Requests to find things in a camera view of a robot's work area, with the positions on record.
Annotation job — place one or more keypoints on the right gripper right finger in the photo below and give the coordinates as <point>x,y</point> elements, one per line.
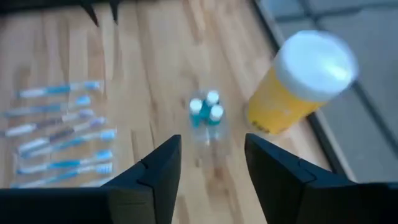
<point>280,193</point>

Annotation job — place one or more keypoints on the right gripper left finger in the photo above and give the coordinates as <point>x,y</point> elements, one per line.
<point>149,193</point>

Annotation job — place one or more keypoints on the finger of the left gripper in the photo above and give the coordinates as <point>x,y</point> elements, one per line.
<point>115,9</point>
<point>90,11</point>

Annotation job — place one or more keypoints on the teal mouthwash bottle white cap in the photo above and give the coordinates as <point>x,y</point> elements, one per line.
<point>216,112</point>
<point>196,106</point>
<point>212,97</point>

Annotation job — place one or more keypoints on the clear acrylic holder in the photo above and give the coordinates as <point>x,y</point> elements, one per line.
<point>206,143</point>

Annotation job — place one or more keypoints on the yellow-label wipes canister white lid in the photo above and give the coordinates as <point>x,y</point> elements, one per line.
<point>295,93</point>

